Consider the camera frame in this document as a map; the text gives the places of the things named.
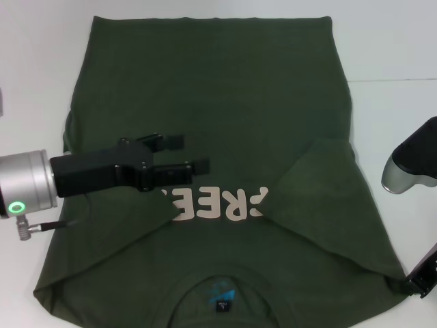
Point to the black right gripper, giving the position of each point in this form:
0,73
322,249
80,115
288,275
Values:
431,270

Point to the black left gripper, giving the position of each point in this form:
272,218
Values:
88,171

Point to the dark green printed t-shirt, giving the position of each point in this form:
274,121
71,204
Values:
205,85

